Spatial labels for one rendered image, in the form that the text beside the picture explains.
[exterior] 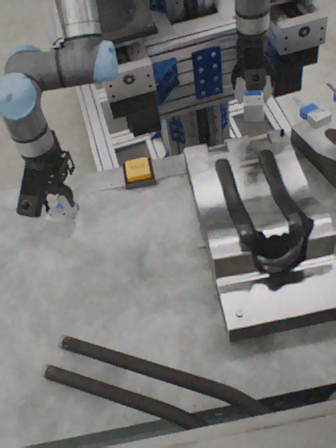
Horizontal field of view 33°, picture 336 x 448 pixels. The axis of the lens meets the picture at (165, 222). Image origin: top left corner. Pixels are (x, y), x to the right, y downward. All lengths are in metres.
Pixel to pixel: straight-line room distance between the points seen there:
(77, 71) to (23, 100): 0.13
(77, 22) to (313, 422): 0.86
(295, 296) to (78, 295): 0.49
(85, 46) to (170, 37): 0.63
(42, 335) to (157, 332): 0.26
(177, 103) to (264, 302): 0.83
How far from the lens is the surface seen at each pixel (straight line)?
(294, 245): 1.25
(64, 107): 3.07
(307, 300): 1.21
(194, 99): 1.82
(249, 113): 1.45
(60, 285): 1.36
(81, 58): 1.11
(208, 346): 1.22
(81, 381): 1.19
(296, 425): 0.46
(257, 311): 1.19
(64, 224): 1.26
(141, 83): 1.57
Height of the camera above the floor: 1.91
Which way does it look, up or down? 52 degrees down
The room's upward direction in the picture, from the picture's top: 12 degrees counter-clockwise
